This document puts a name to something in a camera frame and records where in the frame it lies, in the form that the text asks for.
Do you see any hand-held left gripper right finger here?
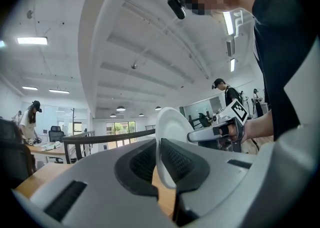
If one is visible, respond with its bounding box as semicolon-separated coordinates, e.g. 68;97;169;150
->
160;137;211;226

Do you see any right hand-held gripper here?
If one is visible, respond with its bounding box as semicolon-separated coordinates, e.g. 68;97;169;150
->
186;98;250;153

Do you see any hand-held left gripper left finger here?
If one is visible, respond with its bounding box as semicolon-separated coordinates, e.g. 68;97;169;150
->
114;138;160;201

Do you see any white round container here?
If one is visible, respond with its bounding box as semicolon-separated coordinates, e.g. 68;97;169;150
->
155;106;199;190

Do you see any person's right forearm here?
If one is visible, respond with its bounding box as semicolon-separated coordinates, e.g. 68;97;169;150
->
243;108;275;145

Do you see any person's right hand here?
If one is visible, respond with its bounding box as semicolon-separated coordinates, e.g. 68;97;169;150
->
218;121;248;146

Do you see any dark handrail railing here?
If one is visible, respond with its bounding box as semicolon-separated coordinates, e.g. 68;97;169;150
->
62;128;157;165

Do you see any ceiling air vent unit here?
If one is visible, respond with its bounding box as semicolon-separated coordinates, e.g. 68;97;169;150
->
225;36;236;58

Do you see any black coat stand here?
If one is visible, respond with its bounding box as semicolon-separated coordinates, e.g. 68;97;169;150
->
69;107;76;130

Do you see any wooden desk with papers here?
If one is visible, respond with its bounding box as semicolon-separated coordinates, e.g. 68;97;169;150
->
25;140;68;157

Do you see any black mesh office chair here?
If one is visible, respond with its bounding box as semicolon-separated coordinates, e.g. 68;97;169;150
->
0;117;36;188

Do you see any rectangular ceiling light panel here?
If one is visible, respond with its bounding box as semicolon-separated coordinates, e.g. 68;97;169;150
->
16;36;49;46

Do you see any black head-mounted camera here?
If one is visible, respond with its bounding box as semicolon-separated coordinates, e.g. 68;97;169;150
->
167;0;187;20

